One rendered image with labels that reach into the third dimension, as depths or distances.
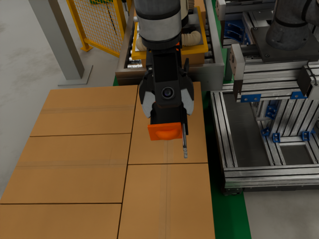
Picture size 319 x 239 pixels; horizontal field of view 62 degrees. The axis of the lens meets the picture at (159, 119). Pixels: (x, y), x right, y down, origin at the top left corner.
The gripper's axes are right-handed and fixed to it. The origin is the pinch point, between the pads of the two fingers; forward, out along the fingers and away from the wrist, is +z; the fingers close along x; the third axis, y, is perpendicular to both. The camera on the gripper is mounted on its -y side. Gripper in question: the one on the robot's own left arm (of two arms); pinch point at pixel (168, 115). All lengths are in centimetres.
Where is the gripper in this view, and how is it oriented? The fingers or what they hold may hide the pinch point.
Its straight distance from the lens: 60.9
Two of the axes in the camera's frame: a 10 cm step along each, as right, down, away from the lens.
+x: -9.9, 0.7, 0.8
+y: 0.0, -7.5, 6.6
